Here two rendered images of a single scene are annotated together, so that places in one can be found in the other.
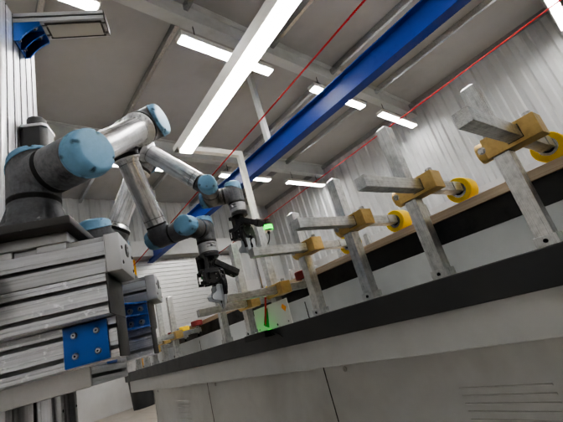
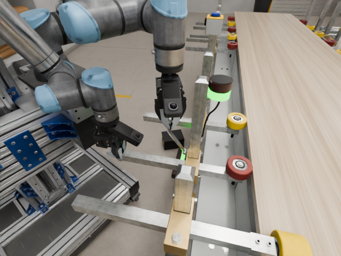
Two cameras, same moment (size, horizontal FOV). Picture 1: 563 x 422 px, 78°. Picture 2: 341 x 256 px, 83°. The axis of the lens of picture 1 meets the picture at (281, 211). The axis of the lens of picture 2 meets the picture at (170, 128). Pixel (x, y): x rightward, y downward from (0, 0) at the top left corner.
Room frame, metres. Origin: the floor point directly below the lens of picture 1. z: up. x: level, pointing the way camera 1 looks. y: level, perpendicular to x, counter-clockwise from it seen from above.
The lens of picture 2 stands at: (1.18, -0.20, 1.40)
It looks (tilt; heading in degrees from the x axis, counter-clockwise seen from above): 41 degrees down; 53
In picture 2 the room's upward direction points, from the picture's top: straight up
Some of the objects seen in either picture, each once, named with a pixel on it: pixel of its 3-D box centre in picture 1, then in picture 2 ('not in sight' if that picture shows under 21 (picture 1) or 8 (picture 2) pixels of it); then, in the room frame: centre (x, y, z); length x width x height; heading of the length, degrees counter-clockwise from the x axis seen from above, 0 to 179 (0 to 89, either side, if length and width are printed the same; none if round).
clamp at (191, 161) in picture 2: (277, 290); (193, 163); (1.51, 0.11, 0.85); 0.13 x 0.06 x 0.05; 41
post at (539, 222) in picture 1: (513, 172); not in sight; (0.77, -0.53, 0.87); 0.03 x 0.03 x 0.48; 41
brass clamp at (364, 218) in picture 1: (353, 223); not in sight; (1.13, -0.22, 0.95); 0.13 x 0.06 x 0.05; 41
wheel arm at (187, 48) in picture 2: (170, 337); (207, 50); (2.42, 0.95, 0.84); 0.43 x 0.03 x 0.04; 131
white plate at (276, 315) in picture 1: (271, 316); not in sight; (1.53, 0.16, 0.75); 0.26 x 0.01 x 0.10; 41
